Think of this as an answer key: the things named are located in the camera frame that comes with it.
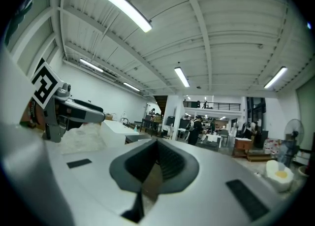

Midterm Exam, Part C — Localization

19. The white foam block yellow centre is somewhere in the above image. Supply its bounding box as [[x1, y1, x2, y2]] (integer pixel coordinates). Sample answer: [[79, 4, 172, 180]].
[[264, 160, 295, 193]]

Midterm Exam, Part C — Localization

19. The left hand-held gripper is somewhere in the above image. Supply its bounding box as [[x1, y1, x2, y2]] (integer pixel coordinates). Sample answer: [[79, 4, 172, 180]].
[[30, 58, 107, 144]]

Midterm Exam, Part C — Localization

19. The black balcony railing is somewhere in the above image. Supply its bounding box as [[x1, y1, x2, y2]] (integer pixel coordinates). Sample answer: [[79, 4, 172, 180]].
[[183, 100, 242, 111]]

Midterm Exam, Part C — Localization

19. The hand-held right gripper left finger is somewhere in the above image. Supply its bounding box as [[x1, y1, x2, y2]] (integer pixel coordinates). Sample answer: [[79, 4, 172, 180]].
[[46, 138, 158, 226]]

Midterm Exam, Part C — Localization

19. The clear plastic wrap sheet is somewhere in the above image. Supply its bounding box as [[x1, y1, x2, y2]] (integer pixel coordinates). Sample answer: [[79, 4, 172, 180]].
[[59, 123, 108, 155]]

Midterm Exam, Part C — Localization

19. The dark staircase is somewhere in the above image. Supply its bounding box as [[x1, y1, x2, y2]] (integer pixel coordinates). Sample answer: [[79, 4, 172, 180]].
[[153, 95, 168, 116]]

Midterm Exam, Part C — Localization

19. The white rectangular basin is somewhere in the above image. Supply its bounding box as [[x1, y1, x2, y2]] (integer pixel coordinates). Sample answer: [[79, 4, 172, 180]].
[[100, 119, 139, 148]]

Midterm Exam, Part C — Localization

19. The black standing fan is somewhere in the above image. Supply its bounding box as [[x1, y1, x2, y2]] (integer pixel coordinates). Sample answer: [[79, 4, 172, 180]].
[[278, 118, 305, 168]]

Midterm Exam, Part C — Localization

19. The long ceiling light bar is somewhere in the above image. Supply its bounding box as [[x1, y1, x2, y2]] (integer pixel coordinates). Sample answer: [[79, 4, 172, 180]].
[[79, 58, 104, 73], [96, 0, 153, 33], [122, 81, 141, 92], [174, 66, 191, 88], [263, 66, 288, 90]]

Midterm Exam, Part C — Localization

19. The black table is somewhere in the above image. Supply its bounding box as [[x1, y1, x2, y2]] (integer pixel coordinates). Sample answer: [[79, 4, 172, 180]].
[[140, 118, 163, 137]]

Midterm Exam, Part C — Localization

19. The wooden cabinet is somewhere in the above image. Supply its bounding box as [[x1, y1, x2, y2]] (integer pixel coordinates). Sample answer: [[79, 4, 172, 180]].
[[232, 137, 253, 159]]

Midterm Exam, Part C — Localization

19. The grey chair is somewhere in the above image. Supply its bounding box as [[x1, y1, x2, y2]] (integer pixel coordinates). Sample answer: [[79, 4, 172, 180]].
[[218, 129, 230, 147]]

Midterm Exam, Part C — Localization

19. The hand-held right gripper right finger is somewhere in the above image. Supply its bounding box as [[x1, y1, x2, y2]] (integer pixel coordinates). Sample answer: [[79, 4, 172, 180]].
[[138, 138, 292, 226]]

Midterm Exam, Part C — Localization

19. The orange cardboard box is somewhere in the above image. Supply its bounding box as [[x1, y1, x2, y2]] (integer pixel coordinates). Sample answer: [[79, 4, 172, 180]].
[[19, 98, 47, 130]]

